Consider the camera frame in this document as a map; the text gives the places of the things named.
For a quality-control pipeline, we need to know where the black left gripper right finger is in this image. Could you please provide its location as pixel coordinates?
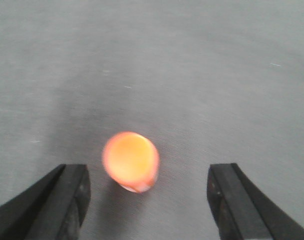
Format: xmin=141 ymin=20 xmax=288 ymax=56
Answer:
xmin=207 ymin=163 xmax=304 ymax=240

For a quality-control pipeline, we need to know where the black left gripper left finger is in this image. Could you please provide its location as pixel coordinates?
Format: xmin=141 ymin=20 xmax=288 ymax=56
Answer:
xmin=0 ymin=164 xmax=91 ymax=240

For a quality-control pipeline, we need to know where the orange cylindrical capacitor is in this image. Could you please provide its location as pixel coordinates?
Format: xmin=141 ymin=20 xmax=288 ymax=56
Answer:
xmin=102 ymin=131 xmax=160 ymax=193

